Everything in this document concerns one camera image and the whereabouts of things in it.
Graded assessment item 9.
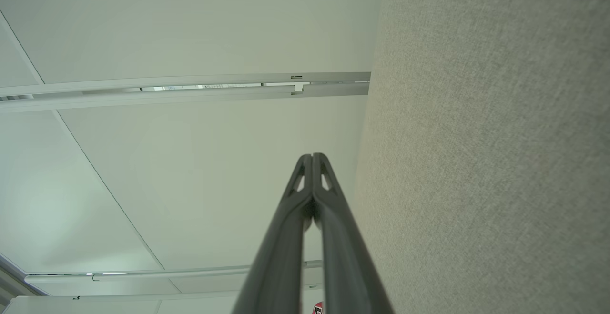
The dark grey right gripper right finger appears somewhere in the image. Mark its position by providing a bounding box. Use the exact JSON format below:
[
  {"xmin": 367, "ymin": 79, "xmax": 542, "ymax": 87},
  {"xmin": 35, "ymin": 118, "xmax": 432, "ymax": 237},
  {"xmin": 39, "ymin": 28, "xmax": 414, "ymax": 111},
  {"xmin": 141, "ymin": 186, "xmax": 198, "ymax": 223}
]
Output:
[{"xmin": 313, "ymin": 152, "xmax": 394, "ymax": 314}]

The grey metal partition post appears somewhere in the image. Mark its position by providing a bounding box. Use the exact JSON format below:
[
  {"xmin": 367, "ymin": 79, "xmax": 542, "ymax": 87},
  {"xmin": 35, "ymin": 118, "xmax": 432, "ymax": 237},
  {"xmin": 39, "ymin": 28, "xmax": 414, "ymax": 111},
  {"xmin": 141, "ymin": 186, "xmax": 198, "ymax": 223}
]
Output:
[
  {"xmin": 24, "ymin": 260, "xmax": 325, "ymax": 287},
  {"xmin": 0, "ymin": 71, "xmax": 371, "ymax": 114}
]

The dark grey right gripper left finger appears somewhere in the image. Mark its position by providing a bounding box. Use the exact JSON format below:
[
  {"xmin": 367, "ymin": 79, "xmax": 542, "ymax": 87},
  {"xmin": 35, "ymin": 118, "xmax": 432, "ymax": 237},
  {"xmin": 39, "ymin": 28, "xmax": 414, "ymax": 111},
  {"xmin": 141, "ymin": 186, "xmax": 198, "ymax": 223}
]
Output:
[{"xmin": 232, "ymin": 154, "xmax": 314, "ymax": 314}]

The grey fabric sofa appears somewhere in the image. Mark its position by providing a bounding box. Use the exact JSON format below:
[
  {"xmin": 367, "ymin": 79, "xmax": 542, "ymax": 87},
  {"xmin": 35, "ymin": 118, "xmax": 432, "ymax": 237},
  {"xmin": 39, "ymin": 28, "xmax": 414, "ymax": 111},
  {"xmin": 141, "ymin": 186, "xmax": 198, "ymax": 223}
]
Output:
[{"xmin": 352, "ymin": 0, "xmax": 610, "ymax": 314}]

